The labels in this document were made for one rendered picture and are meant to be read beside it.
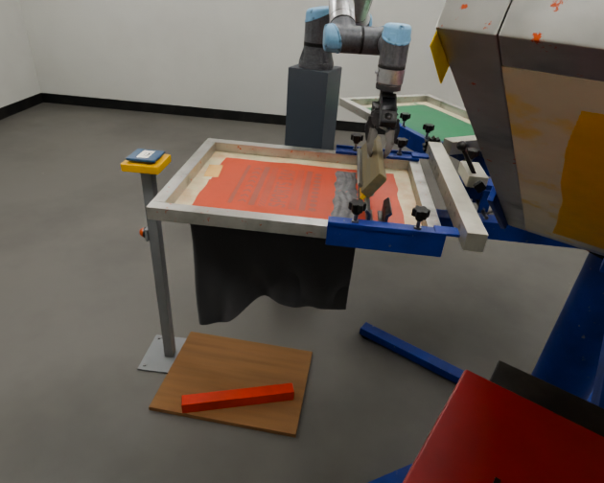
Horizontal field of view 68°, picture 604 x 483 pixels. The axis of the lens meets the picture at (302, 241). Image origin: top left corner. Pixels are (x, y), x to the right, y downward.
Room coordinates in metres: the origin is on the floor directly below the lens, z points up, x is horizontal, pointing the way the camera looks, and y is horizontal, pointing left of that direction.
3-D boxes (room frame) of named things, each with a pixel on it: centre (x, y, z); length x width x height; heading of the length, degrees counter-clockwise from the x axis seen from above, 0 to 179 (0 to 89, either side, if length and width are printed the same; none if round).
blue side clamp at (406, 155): (1.57, -0.25, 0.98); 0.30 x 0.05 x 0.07; 86
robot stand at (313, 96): (2.03, 0.00, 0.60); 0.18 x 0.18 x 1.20; 69
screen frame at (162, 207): (1.31, 0.01, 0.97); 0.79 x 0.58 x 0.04; 86
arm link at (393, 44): (1.32, -0.21, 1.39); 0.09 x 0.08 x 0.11; 6
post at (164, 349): (1.46, 0.56, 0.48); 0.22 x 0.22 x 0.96; 86
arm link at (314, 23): (2.03, -0.01, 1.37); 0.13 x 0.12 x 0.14; 96
